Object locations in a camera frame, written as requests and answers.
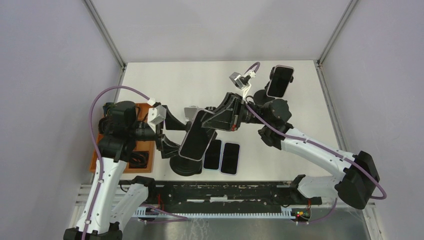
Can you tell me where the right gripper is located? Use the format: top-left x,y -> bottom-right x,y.
200,92 -> 270,131

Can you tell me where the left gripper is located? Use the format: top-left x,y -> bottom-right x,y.
129,105 -> 190,158

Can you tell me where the pink case phone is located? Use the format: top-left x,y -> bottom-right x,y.
178,109 -> 216,161

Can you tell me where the white folding phone stand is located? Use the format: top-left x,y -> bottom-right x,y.
183,105 -> 199,123

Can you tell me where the black round base stand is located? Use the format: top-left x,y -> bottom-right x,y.
168,132 -> 216,177

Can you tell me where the light blue case phone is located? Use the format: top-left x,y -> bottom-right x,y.
203,139 -> 223,171

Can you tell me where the lilac case phone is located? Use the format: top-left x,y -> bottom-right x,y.
220,142 -> 240,175

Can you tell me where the clear case phone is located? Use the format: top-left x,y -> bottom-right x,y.
266,65 -> 294,98

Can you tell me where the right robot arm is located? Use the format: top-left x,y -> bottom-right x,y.
201,92 -> 388,210

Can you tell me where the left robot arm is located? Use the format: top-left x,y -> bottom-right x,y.
63,101 -> 187,240

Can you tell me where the orange wooden organizer tray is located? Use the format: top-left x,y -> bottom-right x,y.
89,103 -> 155,174

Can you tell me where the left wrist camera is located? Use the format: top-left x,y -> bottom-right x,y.
147,97 -> 167,130

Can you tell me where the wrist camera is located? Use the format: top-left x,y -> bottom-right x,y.
147,97 -> 167,130
229,70 -> 256,100

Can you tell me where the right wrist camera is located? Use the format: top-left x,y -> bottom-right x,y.
229,70 -> 256,100

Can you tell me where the black coiled strap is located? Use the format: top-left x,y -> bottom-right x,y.
127,151 -> 151,170

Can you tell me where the white slotted cable duct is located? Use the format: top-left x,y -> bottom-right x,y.
132,206 -> 296,220

